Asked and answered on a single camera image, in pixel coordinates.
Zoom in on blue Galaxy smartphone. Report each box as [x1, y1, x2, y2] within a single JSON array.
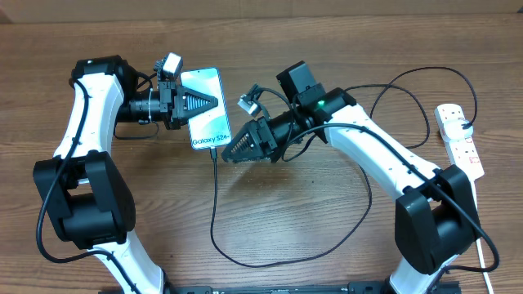
[[181, 68, 231, 149]]

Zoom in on black USB charging cable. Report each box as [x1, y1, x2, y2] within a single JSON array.
[[208, 66, 479, 270]]

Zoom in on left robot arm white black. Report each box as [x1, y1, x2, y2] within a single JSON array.
[[33, 53, 219, 293]]

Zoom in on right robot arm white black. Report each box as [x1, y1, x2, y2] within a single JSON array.
[[221, 60, 500, 293]]

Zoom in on white USB charger plug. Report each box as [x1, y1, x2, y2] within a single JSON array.
[[440, 119, 474, 142]]

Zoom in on white power strip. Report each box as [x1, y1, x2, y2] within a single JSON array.
[[434, 104, 485, 181]]

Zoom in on white power strip cord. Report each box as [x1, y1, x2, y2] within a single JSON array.
[[473, 179, 494, 294]]

